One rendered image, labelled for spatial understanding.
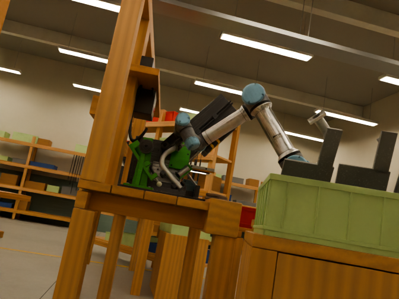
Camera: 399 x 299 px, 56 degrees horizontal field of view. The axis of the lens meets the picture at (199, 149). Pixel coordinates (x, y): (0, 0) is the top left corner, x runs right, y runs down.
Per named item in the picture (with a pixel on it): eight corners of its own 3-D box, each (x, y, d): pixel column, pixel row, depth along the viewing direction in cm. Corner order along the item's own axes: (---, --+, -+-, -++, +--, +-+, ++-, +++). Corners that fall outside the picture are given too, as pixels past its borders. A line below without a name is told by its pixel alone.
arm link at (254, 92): (314, 177, 180) (261, 86, 198) (314, 172, 166) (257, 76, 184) (292, 189, 182) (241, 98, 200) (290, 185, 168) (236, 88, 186)
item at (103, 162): (130, 197, 304) (153, 85, 321) (101, 183, 157) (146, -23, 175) (119, 195, 303) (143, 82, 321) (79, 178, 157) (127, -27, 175)
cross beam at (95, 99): (126, 156, 299) (128, 146, 301) (100, 115, 172) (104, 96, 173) (120, 155, 299) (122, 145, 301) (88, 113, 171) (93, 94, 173)
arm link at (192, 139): (205, 146, 200) (196, 129, 204) (198, 142, 190) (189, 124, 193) (192, 153, 202) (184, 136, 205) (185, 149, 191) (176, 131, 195)
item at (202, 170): (211, 175, 254) (211, 171, 254) (214, 173, 238) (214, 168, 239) (154, 165, 251) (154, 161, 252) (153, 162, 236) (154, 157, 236)
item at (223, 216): (200, 226, 306) (204, 207, 309) (237, 238, 159) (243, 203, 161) (184, 223, 305) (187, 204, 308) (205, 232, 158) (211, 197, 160)
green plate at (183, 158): (186, 175, 230) (191, 145, 239) (187, 170, 223) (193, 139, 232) (167, 171, 229) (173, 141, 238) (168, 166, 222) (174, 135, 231)
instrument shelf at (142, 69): (159, 118, 287) (160, 113, 288) (158, 75, 198) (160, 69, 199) (126, 111, 285) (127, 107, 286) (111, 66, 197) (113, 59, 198)
